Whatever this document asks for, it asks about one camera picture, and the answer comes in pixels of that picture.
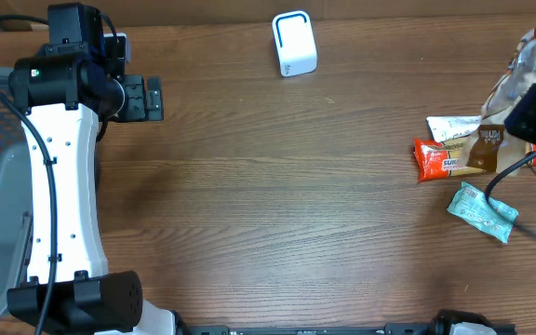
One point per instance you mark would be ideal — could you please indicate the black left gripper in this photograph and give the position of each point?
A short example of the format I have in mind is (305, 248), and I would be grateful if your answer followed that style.
(135, 99)

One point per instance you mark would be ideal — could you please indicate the orange pasta package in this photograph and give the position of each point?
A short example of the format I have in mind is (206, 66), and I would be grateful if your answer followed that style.
(440, 160)

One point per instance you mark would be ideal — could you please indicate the white tube with gold cap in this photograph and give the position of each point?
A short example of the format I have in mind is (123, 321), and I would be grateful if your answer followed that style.
(445, 128)

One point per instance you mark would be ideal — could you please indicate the light blue snack packet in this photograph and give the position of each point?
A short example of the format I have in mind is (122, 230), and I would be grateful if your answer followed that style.
(491, 217)

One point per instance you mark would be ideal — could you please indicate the brown snack pouch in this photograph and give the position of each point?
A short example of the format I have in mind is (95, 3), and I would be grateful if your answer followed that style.
(490, 147)

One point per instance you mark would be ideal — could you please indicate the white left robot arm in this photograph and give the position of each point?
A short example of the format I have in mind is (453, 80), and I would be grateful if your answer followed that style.
(67, 94)

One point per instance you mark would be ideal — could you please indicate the white barcode scanner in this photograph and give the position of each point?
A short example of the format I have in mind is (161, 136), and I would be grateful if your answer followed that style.
(294, 43)

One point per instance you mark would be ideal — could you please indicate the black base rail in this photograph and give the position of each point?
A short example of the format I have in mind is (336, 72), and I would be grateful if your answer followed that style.
(417, 328)

